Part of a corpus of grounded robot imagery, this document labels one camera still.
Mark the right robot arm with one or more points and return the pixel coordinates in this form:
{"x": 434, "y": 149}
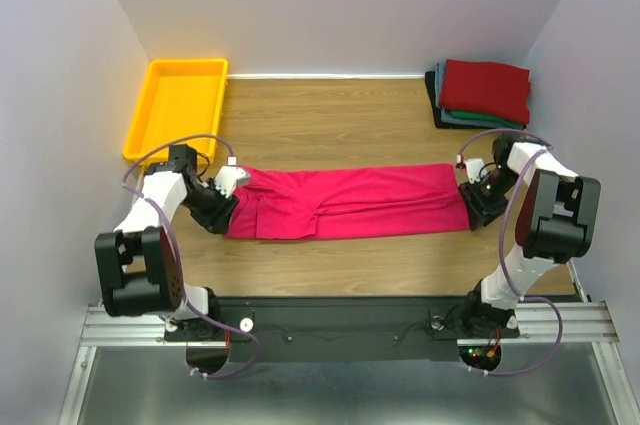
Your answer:
{"x": 547, "y": 212}

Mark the folded black t shirt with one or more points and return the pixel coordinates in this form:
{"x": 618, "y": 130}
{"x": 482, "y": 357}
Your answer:
{"x": 429, "y": 81}

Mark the pink t shirt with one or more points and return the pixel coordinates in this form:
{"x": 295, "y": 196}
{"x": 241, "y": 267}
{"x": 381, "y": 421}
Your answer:
{"x": 349, "y": 203}

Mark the aluminium frame rail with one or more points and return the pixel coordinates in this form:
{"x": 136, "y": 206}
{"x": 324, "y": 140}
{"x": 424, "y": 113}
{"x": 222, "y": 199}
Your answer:
{"x": 561, "y": 369}

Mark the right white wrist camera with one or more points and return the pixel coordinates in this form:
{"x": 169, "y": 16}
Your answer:
{"x": 473, "y": 167}

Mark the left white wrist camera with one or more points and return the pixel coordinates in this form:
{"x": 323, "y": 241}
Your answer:
{"x": 229, "y": 179}

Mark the folded green t shirt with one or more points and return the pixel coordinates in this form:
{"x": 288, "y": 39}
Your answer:
{"x": 477, "y": 119}

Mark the yellow plastic tray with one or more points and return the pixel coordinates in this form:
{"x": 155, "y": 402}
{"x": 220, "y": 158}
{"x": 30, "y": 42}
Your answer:
{"x": 178, "y": 98}

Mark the folded blue grey t shirt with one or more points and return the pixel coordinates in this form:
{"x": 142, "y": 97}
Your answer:
{"x": 440, "y": 73}

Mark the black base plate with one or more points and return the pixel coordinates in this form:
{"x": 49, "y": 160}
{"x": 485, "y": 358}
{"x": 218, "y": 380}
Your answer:
{"x": 346, "y": 329}

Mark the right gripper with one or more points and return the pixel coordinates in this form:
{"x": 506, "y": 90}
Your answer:
{"x": 475, "y": 214}

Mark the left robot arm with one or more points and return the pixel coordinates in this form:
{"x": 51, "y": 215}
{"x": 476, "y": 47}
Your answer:
{"x": 139, "y": 264}

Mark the folded red t shirt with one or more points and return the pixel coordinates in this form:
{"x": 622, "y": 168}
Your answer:
{"x": 488, "y": 88}

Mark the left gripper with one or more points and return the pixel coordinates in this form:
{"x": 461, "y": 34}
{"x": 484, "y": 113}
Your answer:
{"x": 217, "y": 220}

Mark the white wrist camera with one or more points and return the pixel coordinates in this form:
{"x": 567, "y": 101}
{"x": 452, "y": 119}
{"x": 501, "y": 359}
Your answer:
{"x": 473, "y": 167}
{"x": 229, "y": 179}

